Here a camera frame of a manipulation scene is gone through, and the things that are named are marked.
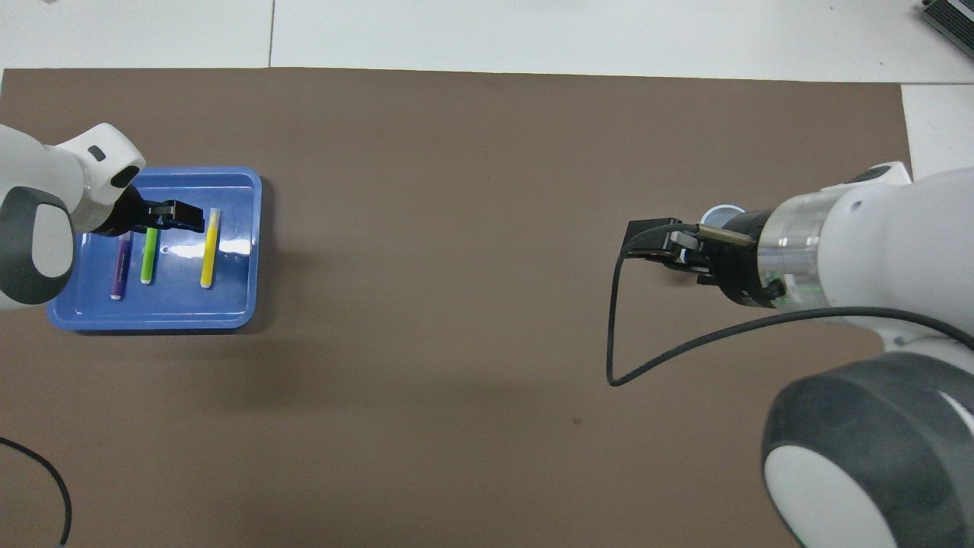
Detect yellow marker pen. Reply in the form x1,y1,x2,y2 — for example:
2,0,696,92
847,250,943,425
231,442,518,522
199,208,221,290

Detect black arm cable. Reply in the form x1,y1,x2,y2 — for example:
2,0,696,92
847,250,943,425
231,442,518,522
0,437,74,548
606,221,974,387

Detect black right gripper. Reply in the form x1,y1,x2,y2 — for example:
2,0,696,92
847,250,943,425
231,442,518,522
625,209,786,309

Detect grey ribbed device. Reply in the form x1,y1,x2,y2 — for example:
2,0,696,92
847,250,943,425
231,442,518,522
917,0,974,39

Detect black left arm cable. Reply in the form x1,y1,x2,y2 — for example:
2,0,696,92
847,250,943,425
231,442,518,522
0,437,74,548

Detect green marker pen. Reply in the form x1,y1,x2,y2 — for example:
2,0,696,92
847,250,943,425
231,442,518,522
140,226,161,286

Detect blue plastic tray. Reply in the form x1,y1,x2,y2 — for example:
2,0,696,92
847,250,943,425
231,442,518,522
47,166,263,333

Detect purple marker pen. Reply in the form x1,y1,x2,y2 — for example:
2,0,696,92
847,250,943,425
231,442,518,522
111,234,132,301

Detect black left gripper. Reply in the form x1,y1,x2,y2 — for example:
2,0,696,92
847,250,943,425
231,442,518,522
113,187,207,235

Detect translucent plastic cup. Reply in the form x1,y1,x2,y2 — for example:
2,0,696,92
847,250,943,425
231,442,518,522
700,203,750,229

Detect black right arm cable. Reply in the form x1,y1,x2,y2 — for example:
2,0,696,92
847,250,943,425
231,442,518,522
606,221,974,387

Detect brown table mat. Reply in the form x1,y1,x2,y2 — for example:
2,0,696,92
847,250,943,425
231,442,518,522
0,67,958,548

